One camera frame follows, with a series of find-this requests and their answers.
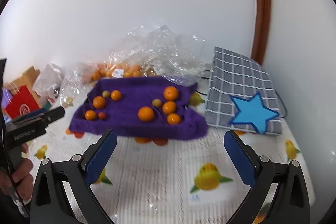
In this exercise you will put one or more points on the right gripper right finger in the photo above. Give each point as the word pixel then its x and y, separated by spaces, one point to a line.
pixel 290 202

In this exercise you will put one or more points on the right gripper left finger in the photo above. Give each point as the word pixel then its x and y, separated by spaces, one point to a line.
pixel 50 203

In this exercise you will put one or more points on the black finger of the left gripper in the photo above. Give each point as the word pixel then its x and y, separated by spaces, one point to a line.
pixel 47 115

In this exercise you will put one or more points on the small kumquat orange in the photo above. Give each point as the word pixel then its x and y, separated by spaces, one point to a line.
pixel 90 115

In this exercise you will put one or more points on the green yellow longan fruit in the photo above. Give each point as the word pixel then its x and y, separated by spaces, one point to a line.
pixel 157 102

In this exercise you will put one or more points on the large orange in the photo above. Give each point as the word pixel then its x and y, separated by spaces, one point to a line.
pixel 171 93

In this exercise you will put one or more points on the pale longan fruit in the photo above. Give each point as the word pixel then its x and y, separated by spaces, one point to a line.
pixel 106 94

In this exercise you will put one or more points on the person left hand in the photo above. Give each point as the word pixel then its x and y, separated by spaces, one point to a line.
pixel 21 176

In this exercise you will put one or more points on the red paper bag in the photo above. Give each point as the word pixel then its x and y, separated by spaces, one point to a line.
pixel 21 103

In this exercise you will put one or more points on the cardboard box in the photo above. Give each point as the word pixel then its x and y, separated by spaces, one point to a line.
pixel 27 79

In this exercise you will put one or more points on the left clear plastic bag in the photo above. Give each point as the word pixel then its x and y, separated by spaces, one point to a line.
pixel 77 79

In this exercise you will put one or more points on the clear plastic bag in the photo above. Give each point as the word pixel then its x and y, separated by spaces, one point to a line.
pixel 77 79
pixel 176 57

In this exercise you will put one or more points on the bag of kumquats with label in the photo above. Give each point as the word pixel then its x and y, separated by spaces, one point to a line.
pixel 123 70

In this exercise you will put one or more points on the purple towel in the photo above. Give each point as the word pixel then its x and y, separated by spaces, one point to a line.
pixel 134 114

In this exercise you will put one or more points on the bag of longans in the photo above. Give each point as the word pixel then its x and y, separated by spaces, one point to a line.
pixel 149 72

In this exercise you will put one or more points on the brown wooden door frame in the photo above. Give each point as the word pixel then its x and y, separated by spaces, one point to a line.
pixel 262 25

